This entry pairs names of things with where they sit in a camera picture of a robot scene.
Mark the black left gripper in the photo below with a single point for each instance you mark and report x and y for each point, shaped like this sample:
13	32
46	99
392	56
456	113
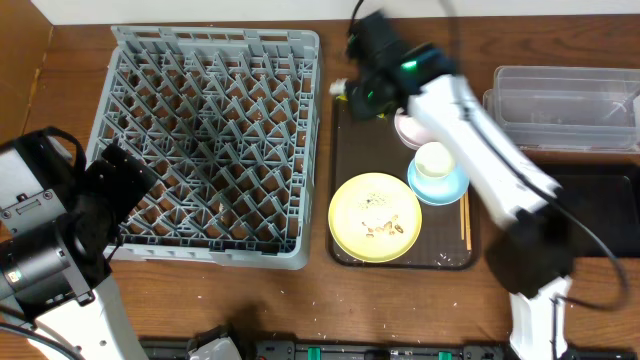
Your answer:
122	176

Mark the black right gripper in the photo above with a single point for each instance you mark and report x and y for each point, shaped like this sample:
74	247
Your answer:
361	100

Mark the cream white cup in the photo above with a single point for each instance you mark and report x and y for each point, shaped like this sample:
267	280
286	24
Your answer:
433	160

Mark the light blue bowl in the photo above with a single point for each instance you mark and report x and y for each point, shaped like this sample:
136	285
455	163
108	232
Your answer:
439	191

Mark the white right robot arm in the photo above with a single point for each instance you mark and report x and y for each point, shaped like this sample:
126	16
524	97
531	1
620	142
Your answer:
533	257

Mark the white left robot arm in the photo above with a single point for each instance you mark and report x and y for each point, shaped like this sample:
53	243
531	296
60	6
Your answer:
62	212

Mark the clear plastic waste bin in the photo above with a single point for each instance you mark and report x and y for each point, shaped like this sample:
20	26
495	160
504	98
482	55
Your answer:
574	109

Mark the pink bowl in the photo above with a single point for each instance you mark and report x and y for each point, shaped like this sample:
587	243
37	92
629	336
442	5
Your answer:
411	132

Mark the grey plastic dish rack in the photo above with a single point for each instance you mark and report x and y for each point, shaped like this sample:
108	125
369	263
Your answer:
227	120

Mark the yellow plate with crumbs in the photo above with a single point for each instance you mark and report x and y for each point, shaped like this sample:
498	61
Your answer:
375	217

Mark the wooden chopstick left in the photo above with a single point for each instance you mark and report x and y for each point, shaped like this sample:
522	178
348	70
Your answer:
462	218

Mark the wooden chopstick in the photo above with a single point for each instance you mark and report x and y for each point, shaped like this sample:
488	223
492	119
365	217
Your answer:
462	218
467	222

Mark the wooden chopstick right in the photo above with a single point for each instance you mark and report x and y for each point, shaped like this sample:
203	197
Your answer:
467	222

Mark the dark brown serving tray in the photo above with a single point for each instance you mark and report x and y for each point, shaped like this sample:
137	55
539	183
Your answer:
364	146

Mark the black rectangular bin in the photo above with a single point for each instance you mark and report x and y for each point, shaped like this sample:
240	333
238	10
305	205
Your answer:
605	198

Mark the black equipment rail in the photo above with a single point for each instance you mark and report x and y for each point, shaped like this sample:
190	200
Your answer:
223	342

